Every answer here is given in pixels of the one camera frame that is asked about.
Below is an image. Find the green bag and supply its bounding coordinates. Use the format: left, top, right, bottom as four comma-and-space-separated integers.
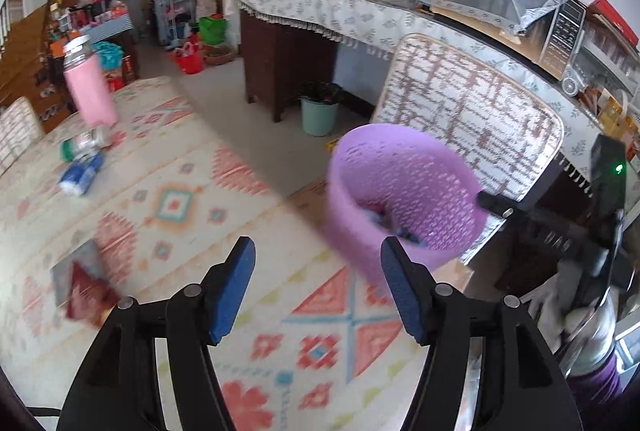
199, 14, 229, 46

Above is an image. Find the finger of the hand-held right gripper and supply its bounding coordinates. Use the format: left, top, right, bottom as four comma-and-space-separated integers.
476, 190, 601, 258

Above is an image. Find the purple plastic basket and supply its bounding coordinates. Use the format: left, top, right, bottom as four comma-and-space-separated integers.
320, 123, 488, 286

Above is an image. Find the pile of gift boxes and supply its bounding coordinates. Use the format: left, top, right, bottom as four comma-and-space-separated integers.
47, 0, 141, 92

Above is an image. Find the silver microwave oven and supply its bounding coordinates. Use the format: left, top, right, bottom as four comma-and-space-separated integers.
430, 0, 588, 79

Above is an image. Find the red basket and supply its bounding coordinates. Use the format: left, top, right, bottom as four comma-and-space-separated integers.
172, 42, 206, 75

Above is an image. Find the dark wooden cabinet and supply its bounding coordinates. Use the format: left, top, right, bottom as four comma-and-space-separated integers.
239, 8, 341, 122

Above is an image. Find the blue white tissue packet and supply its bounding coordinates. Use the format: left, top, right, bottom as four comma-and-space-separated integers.
57, 151, 106, 196

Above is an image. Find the red gift box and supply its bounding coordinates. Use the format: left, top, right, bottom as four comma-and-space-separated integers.
587, 0, 640, 46

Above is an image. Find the patterned chair back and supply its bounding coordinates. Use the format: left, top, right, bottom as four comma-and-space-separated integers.
0, 97, 46, 176
370, 33, 566, 206

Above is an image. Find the dark red flat box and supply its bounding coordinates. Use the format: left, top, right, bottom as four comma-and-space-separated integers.
50, 239, 123, 324

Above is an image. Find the leaf print counter cloth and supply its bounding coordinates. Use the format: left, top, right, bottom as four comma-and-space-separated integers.
235, 0, 640, 146

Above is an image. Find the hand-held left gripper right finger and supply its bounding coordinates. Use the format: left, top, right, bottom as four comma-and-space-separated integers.
381, 236, 585, 431

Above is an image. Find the person's right hand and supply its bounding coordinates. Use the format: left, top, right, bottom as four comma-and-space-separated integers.
530, 278, 598, 352

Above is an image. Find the pink bottle with silver lid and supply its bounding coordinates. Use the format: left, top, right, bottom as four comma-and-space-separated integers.
62, 36, 119, 128

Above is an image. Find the person's right forearm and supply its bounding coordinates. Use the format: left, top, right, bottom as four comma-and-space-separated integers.
560, 296, 626, 412

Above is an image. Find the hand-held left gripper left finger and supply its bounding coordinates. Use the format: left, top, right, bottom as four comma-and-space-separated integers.
56, 236, 257, 431

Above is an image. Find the wooden staircase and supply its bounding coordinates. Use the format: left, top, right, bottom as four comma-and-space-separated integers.
0, 0, 118, 132

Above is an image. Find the green trash bin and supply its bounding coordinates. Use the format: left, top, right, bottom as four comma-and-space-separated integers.
300, 82, 346, 136

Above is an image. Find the clear bottle with green cap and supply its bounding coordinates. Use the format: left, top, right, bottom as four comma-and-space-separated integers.
60, 126, 115, 163

